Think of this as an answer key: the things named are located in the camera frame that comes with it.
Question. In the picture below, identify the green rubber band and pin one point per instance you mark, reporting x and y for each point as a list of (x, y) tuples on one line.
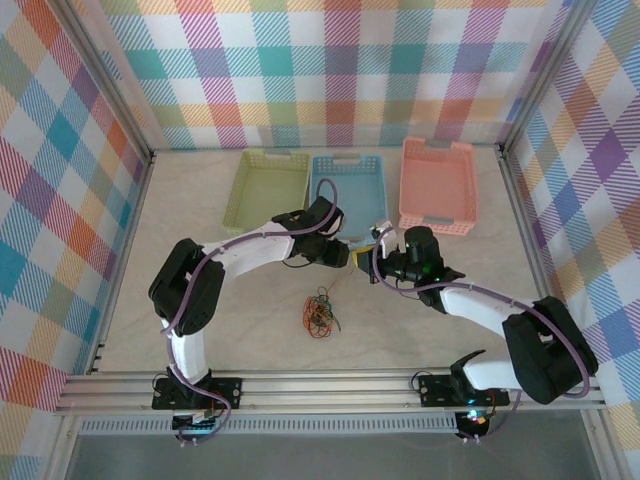
[(327, 303)]

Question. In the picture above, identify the coloured rubber bands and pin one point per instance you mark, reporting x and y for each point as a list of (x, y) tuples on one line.
[(320, 334)]

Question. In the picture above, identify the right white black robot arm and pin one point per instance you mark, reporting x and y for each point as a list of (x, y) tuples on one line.
[(475, 305)]

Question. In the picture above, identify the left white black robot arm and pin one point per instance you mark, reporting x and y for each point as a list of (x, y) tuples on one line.
[(250, 252)]

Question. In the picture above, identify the blue perforated plastic basket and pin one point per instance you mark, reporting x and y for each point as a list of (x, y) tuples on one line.
[(350, 185)]

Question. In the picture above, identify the pink perforated plastic basket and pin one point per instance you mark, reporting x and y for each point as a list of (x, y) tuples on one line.
[(437, 185)]

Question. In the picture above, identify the green perforated plastic basket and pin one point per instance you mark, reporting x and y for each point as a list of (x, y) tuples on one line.
[(265, 190)]

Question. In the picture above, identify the aluminium side rail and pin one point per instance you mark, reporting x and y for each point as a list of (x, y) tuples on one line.
[(525, 225), (125, 250)]

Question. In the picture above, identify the aluminium mounting rail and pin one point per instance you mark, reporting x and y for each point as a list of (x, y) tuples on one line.
[(325, 390)]

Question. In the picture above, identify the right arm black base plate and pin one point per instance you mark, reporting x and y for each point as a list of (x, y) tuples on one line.
[(435, 391)]

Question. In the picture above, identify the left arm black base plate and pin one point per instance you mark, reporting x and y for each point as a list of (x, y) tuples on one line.
[(230, 392)]

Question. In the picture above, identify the aluminium frame post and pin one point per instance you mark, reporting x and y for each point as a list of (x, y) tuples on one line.
[(112, 80), (541, 75)]

